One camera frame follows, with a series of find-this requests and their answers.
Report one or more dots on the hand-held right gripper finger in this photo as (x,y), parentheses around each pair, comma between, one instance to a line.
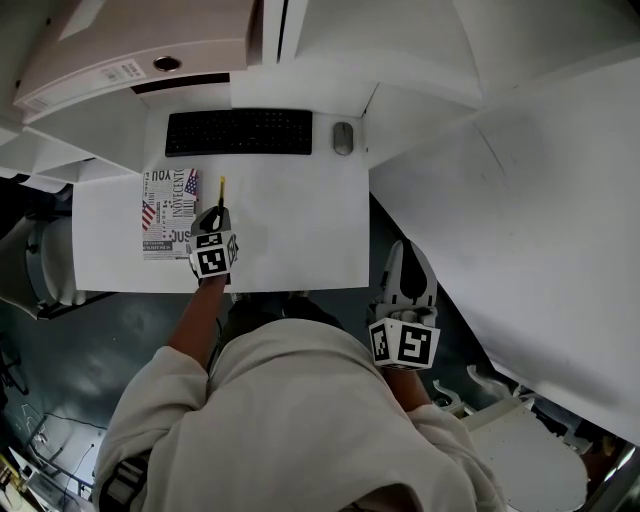
(431,282)
(392,280)

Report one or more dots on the white ornate furniture piece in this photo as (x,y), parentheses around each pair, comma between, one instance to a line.
(525,460)

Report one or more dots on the person's dark trousers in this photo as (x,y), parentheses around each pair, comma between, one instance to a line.
(300,312)

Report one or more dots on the person's white left shoe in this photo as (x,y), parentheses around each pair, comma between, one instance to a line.
(241,297)

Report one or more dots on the grey office chair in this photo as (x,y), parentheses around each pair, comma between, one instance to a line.
(50,270)

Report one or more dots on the person's right forearm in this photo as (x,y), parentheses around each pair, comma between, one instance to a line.
(405,392)

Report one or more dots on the white desk with shelf unit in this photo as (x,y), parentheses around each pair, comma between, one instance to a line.
(300,225)

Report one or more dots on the person's beige sweater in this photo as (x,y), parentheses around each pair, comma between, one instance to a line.
(300,425)

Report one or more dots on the beige file binder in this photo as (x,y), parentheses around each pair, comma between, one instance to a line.
(125,40)

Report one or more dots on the printed flag pattern book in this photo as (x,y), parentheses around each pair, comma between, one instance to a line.
(165,215)

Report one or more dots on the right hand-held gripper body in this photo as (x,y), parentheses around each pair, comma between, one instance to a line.
(412,345)

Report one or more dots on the person's left forearm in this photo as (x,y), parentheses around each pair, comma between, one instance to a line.
(202,320)

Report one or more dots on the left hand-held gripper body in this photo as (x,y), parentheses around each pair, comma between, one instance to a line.
(212,257)

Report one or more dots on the black keyboard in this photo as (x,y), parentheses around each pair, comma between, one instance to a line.
(240,132)

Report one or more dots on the grey computer mouse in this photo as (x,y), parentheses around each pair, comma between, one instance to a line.
(343,138)

